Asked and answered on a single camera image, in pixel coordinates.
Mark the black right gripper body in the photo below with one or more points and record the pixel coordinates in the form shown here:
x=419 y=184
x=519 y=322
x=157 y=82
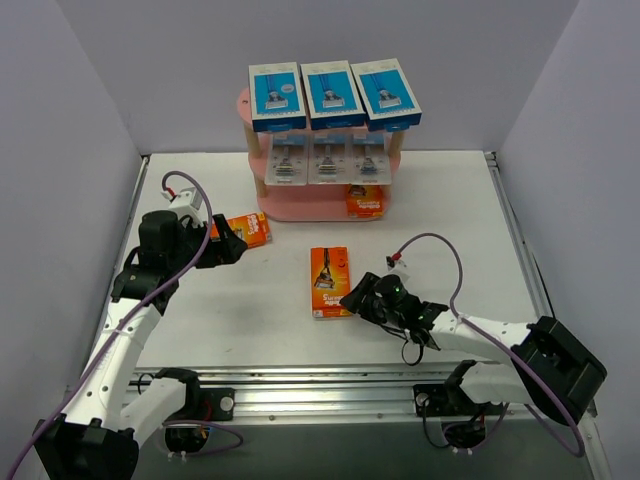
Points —
x=367 y=297

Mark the orange razor cartridge box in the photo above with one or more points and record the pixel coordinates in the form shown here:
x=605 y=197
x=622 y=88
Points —
x=330 y=281

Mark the white Gillette pack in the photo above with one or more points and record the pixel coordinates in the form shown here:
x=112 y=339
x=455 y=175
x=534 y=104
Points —
x=328 y=159
x=287 y=162

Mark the clear blister razor pack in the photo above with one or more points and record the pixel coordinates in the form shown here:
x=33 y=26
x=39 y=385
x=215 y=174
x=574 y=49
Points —
x=371 y=162

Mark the blue Harry's box front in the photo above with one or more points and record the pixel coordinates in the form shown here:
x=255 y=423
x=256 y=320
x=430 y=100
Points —
x=332 y=96

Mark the blue Harry's razor box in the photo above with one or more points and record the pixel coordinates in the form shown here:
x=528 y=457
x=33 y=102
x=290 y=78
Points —
x=386 y=94

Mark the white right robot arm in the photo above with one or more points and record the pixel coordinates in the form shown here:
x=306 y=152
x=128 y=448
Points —
x=540 y=364

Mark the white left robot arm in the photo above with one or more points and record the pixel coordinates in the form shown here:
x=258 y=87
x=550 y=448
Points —
x=97 y=435

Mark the orange Gillette Fusion box left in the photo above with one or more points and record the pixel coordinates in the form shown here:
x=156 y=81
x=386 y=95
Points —
x=252 y=228

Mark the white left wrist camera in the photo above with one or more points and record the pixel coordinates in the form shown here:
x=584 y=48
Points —
x=186 y=205

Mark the aluminium front rail frame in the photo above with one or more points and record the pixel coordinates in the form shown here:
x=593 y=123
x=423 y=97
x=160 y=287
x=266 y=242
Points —
x=249 y=325

